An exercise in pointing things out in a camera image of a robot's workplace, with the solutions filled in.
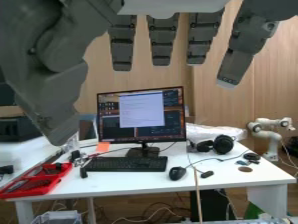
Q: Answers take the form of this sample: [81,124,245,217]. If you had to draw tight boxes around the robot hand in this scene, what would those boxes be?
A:
[0,0,298,148]

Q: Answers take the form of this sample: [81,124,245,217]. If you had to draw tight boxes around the black case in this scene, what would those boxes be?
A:
[0,115,44,143]

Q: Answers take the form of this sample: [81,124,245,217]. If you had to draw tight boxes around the black monitor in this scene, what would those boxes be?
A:
[96,85,189,159]

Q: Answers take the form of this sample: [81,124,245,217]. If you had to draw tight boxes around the white desk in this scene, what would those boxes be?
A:
[0,134,61,190]
[6,139,298,224]

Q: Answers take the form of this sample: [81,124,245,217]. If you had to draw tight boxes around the orange note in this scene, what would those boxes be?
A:
[96,141,112,154]

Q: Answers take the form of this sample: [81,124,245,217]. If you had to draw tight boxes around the red tray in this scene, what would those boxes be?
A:
[0,175,64,200]
[24,161,75,182]

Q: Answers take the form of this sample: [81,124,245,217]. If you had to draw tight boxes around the small black block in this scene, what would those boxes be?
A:
[79,165,89,180]

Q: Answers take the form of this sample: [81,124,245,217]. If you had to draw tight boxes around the black keyboard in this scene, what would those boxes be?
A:
[84,155,171,173]

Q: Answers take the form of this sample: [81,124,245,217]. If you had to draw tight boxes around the white plastic bag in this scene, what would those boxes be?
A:
[185,122,248,143]

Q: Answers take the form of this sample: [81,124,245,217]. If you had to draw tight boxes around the black mouse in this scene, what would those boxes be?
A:
[168,165,189,182]

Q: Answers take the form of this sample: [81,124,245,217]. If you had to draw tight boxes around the black headphones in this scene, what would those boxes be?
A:
[194,133,237,156]

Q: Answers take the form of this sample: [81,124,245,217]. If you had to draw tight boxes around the small white jointed device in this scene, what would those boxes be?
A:
[246,116,297,163]

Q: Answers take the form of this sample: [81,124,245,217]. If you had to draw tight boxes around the thin stick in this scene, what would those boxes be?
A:
[192,166,205,224]

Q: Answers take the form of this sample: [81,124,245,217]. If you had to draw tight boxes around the brown round disc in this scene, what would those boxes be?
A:
[237,165,254,174]

